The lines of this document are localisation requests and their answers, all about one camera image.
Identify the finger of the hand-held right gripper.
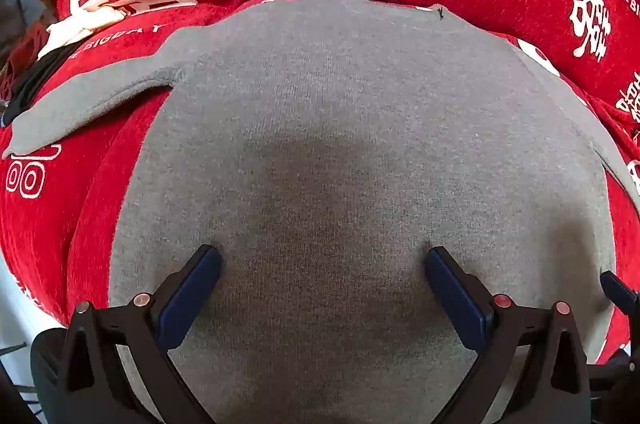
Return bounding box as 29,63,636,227
587,344,640,380
600,270,640,317

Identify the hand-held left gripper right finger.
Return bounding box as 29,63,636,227
425,247,593,424

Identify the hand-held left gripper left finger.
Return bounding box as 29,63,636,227
55,245,222,424

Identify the grey sweater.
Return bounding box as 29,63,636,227
2,0,640,424

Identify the red printed sofa cover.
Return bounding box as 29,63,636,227
0,0,640,365

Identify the black cloth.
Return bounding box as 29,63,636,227
0,44,81,127

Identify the cream white cloth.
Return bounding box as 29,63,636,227
37,1,126,57

